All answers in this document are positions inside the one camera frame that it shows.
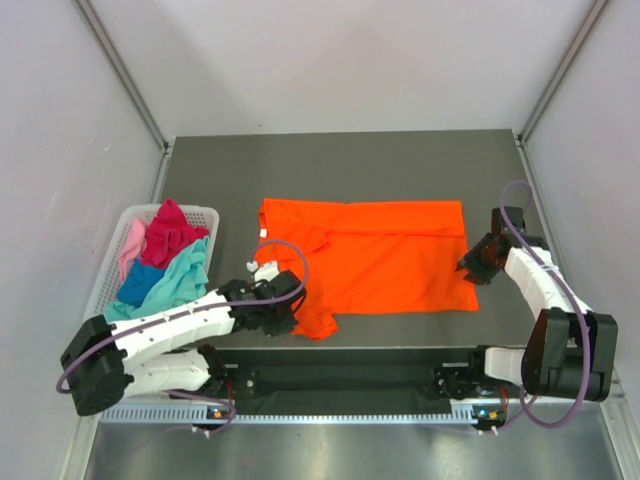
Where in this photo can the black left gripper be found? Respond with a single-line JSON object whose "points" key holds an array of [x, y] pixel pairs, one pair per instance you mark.
{"points": [[286, 325]]}

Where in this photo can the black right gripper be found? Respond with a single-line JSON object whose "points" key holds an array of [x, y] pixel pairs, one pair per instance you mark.
{"points": [[469, 262]]}

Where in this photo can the orange t shirt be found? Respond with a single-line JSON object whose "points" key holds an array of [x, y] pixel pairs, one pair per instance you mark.
{"points": [[368, 258]]}

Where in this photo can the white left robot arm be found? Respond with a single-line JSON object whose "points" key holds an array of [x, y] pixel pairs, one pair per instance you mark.
{"points": [[98, 364]]}

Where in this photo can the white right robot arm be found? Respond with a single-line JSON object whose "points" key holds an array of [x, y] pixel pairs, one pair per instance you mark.
{"points": [[569, 343]]}

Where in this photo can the teal t shirt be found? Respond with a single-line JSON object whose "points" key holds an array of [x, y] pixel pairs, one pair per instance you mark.
{"points": [[184, 280]]}

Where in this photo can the magenta t shirt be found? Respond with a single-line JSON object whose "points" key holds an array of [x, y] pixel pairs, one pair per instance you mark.
{"points": [[167, 235]]}

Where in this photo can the blue t shirt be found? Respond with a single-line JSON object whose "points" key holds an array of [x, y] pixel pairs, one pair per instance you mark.
{"points": [[138, 283]]}

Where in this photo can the pink t shirt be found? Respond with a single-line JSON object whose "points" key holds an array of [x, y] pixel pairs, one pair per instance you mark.
{"points": [[133, 246]]}

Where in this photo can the white plastic laundry basket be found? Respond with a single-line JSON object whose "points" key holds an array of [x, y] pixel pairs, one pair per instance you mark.
{"points": [[108, 283]]}

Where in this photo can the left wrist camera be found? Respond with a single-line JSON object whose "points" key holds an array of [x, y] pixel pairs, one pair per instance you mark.
{"points": [[272, 277]]}

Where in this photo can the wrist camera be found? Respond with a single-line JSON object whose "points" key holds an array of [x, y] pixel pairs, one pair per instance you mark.
{"points": [[272, 277], [500, 218]]}

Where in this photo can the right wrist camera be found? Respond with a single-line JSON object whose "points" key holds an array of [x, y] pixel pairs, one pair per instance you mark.
{"points": [[500, 218]]}

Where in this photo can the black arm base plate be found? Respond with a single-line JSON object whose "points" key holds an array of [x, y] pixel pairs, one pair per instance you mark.
{"points": [[428, 380]]}

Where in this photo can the aluminium corner frame post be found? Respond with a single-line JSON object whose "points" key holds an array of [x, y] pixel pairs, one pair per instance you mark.
{"points": [[575, 47]]}

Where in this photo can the slotted grey cable duct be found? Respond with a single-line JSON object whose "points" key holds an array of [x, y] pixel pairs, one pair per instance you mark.
{"points": [[473, 414]]}

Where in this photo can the left aluminium frame post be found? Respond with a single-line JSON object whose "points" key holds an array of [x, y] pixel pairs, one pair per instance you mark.
{"points": [[92, 20]]}

